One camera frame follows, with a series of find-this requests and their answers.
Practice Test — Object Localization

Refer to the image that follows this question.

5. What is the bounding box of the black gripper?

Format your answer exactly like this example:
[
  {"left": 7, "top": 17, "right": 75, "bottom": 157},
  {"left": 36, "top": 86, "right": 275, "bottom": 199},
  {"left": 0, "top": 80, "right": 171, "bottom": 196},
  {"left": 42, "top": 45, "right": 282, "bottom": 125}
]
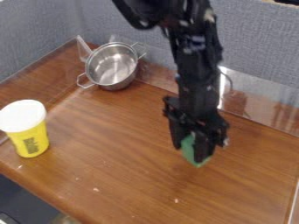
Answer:
[{"left": 163, "top": 96, "right": 230, "bottom": 164}]

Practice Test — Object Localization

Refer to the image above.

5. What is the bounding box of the green block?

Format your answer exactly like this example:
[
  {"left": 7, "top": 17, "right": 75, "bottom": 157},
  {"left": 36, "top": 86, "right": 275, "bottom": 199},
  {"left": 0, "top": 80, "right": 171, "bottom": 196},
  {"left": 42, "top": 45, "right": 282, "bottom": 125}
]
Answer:
[{"left": 182, "top": 136, "right": 211, "bottom": 168}]

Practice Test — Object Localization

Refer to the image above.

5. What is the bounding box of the yellow play-doh can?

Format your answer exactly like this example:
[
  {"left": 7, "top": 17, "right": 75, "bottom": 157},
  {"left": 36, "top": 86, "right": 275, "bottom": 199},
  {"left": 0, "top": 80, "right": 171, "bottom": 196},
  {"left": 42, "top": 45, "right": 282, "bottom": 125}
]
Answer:
[{"left": 0, "top": 99, "right": 50, "bottom": 158}]

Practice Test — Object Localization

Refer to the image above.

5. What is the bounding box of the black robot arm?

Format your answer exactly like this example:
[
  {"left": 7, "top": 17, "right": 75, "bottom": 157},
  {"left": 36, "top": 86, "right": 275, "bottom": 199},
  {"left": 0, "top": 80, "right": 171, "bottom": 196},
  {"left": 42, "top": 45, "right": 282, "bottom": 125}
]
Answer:
[{"left": 113, "top": 0, "right": 230, "bottom": 166}]

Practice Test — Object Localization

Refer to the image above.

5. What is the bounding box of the clear acrylic barrier panel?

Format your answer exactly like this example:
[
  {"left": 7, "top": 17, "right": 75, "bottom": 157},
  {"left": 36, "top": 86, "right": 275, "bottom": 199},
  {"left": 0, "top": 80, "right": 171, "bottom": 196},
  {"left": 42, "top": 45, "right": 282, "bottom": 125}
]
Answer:
[{"left": 0, "top": 34, "right": 299, "bottom": 145}]

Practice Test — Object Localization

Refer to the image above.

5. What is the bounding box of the silver metal pot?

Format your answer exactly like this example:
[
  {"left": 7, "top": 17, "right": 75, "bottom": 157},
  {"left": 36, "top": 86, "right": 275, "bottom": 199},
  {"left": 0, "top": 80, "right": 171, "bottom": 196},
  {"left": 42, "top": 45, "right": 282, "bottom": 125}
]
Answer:
[{"left": 76, "top": 42, "right": 146, "bottom": 91}]

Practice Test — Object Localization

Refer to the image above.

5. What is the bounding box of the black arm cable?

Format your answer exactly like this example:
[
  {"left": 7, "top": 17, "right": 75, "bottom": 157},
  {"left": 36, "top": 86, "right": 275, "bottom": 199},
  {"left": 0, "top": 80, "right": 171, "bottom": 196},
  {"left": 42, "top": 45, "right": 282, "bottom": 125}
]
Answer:
[{"left": 221, "top": 71, "right": 235, "bottom": 91}]

